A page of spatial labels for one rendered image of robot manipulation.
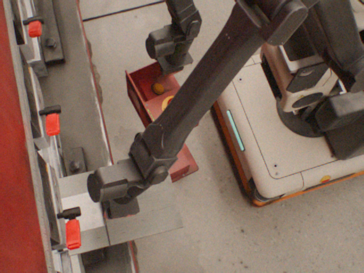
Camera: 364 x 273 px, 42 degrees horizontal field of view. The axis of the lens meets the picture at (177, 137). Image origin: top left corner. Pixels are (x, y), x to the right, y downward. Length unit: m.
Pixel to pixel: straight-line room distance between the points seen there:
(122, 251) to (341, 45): 0.71
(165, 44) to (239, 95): 0.82
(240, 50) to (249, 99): 1.31
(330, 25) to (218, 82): 0.21
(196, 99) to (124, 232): 0.44
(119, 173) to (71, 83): 0.53
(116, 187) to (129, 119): 1.36
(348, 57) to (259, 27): 0.31
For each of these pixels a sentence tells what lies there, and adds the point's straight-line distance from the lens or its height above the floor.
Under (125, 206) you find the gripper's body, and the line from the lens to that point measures 1.03.
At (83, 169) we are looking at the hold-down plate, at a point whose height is 0.90.
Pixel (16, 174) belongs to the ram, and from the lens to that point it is 0.64.
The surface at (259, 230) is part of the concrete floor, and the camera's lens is 2.18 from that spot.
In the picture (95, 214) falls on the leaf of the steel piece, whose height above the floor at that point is 1.00.
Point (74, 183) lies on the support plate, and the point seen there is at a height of 1.00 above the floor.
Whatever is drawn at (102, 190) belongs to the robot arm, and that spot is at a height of 1.23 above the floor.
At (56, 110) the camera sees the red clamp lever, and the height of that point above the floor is 1.26.
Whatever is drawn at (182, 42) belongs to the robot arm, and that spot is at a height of 0.99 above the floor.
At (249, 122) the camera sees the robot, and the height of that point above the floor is 0.28.
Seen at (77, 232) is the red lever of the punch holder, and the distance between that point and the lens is 0.81.
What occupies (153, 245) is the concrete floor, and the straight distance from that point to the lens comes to 2.11.
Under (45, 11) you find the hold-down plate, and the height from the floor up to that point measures 0.91.
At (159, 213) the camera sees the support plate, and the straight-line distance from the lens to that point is 1.12.
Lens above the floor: 2.10
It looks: 71 degrees down
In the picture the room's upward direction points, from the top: 9 degrees clockwise
